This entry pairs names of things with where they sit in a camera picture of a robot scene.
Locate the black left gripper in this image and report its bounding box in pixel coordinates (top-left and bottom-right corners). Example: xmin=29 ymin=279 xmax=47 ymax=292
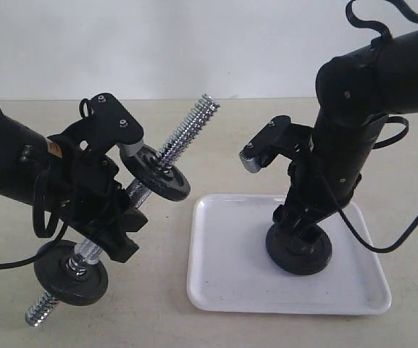
xmin=43 ymin=151 xmax=148 ymax=263

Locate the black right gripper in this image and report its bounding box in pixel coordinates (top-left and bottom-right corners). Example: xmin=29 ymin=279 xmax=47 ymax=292
xmin=273 ymin=141 xmax=343 ymax=254

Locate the black weight plate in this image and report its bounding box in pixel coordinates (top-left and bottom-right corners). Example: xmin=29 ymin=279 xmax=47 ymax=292
xmin=33 ymin=240 xmax=109 ymax=306
xmin=265 ymin=224 xmax=333 ymax=276

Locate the chrome spin-lock collar nut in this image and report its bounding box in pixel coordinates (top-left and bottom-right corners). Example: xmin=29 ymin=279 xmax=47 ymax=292
xmin=67 ymin=252 xmax=89 ymax=275

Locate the chrome threaded dumbbell bar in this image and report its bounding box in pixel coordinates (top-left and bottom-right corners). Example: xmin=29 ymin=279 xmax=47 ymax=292
xmin=25 ymin=94 xmax=220 ymax=327

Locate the black weight plate end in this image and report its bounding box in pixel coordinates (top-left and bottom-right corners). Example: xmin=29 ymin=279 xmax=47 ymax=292
xmin=120 ymin=145 xmax=191 ymax=202

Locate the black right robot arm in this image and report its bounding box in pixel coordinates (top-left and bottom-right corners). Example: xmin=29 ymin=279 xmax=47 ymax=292
xmin=267 ymin=30 xmax=418 ymax=257

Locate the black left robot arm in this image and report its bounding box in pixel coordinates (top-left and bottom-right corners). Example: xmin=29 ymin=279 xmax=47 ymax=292
xmin=0 ymin=93 xmax=147 ymax=263

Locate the white rectangular plastic tray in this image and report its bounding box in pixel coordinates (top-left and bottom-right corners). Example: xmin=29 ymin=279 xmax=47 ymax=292
xmin=186 ymin=194 xmax=392 ymax=316

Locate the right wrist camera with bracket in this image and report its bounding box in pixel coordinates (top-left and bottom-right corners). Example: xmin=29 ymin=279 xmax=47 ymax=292
xmin=238 ymin=115 xmax=312 ymax=173

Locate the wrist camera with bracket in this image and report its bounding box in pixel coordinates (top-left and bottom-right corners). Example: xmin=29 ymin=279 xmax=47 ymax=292
xmin=238 ymin=115 xmax=312 ymax=173
xmin=50 ymin=92 xmax=144 ymax=158

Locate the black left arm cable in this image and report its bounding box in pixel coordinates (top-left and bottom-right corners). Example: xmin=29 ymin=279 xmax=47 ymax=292
xmin=0 ymin=144 xmax=86 ymax=271

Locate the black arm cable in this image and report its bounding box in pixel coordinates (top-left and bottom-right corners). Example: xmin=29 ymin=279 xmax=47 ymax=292
xmin=0 ymin=144 xmax=86 ymax=271
xmin=335 ymin=0 xmax=418 ymax=254

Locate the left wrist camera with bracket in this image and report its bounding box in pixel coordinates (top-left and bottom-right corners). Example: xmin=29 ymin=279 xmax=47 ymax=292
xmin=50 ymin=92 xmax=144 ymax=158

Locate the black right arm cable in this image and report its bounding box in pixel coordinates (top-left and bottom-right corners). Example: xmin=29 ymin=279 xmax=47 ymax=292
xmin=335 ymin=0 xmax=418 ymax=254

